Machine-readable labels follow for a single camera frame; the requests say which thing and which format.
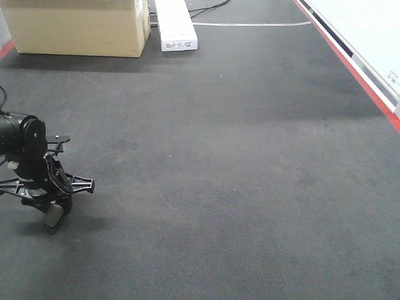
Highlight cardboard box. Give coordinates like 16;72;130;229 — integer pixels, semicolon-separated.
1;1;150;58

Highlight black conveyor belt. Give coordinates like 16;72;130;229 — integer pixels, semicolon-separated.
1;1;399;299

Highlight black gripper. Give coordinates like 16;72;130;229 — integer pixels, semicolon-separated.
1;134;95;213

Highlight long white box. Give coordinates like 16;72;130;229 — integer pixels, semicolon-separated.
155;0;198;52

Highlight grey brake pad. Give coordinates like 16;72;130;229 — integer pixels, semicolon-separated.
44;204;67;235

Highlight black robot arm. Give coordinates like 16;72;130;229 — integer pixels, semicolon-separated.
1;111;95;213

